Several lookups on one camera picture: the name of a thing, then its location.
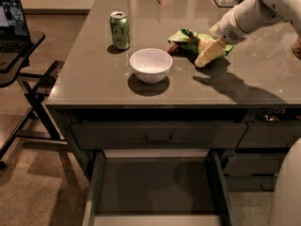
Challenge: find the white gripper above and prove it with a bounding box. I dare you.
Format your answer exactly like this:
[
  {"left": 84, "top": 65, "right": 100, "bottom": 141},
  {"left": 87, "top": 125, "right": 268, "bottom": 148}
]
[{"left": 195, "top": 8, "right": 250, "bottom": 67}]

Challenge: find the green rice chip bag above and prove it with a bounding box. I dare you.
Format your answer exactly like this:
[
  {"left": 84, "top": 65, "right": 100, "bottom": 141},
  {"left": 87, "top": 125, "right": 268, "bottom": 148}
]
[{"left": 167, "top": 29, "right": 233, "bottom": 58}]

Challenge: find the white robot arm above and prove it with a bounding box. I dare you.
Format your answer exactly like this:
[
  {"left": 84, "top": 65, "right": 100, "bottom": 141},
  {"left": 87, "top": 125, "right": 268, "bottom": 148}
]
[{"left": 195, "top": 0, "right": 301, "bottom": 226}]

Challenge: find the right top drawer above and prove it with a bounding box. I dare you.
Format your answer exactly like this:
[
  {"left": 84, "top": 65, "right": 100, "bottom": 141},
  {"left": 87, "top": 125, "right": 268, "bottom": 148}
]
[{"left": 237, "top": 121, "right": 301, "bottom": 149}]

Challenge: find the right middle drawer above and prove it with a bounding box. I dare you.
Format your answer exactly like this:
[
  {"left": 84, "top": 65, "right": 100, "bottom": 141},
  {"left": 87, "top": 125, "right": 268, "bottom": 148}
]
[{"left": 223, "top": 149, "right": 288, "bottom": 177}]

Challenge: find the right bottom drawer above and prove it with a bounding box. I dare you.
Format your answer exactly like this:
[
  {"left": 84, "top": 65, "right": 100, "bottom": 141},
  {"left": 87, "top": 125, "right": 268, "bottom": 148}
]
[{"left": 225, "top": 175, "right": 277, "bottom": 192}]

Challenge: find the closed top drawer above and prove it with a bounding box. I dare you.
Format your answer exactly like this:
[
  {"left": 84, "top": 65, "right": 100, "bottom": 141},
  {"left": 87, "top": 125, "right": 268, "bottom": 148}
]
[{"left": 71, "top": 121, "right": 246, "bottom": 150}]

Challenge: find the open middle drawer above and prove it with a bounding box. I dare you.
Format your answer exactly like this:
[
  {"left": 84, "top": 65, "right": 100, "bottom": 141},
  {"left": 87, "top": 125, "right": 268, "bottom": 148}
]
[{"left": 83, "top": 151, "right": 236, "bottom": 226}]

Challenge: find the white bowl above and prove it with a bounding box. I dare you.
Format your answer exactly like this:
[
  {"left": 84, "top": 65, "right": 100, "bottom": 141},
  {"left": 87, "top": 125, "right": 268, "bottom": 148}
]
[{"left": 130, "top": 48, "right": 173, "bottom": 84}]

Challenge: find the green soda can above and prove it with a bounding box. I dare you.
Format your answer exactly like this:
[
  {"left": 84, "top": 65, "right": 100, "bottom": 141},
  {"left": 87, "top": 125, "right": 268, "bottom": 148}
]
[{"left": 109, "top": 11, "right": 130, "bottom": 50}]

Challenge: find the black laptop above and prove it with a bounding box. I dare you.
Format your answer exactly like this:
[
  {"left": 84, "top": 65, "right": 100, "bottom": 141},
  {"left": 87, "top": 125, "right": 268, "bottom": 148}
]
[{"left": 0, "top": 0, "right": 32, "bottom": 72}]

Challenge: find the black laptop stand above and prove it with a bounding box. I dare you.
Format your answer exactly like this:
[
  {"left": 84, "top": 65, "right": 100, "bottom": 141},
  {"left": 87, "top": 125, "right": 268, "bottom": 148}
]
[{"left": 0, "top": 31, "right": 64, "bottom": 170}]

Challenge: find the black top drawer handle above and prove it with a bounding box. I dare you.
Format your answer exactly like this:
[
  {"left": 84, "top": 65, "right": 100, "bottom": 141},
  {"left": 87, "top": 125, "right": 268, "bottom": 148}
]
[{"left": 144, "top": 135, "right": 173, "bottom": 144}]

